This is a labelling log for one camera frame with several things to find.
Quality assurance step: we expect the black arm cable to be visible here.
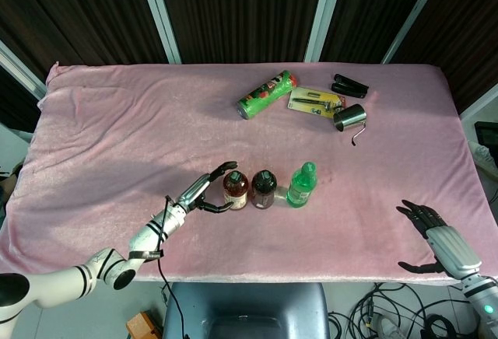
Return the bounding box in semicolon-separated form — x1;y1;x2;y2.
128;194;191;339

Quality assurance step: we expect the amber bottle with white label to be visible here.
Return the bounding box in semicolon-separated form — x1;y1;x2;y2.
222;170;250;211

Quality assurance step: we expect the green plastic soda bottle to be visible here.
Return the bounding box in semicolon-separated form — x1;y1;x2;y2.
286;161;318;208

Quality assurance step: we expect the steel cup with wire handle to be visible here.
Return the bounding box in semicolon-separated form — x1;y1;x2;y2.
332;104;368;146

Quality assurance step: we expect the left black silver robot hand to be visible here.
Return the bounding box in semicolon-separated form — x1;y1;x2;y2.
174;161;239;215

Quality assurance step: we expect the black flat device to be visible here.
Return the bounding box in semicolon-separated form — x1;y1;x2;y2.
473;121;498;146

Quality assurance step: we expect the dark brown bottle without label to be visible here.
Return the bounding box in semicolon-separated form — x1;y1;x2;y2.
251;169;279;210

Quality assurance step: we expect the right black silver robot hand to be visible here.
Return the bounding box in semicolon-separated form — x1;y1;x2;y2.
395;198;483;280

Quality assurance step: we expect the yellow pen blister pack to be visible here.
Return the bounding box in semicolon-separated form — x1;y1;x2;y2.
287;86;347;117

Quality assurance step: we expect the orange box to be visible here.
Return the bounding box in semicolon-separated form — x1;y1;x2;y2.
126;310;163;339

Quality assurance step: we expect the green chips can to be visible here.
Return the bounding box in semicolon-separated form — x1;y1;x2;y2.
237;69;300;121

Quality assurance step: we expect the black stapler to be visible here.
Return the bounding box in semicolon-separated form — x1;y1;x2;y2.
331;74;370;100

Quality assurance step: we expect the white sneaker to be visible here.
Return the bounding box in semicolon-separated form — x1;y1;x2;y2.
468;140;498;180

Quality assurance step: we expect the pink fleece table cloth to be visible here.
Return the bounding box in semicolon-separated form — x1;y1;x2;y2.
0;61;495;286

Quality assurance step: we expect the tangle of black floor cables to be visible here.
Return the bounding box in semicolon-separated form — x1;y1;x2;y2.
328;282;478;339

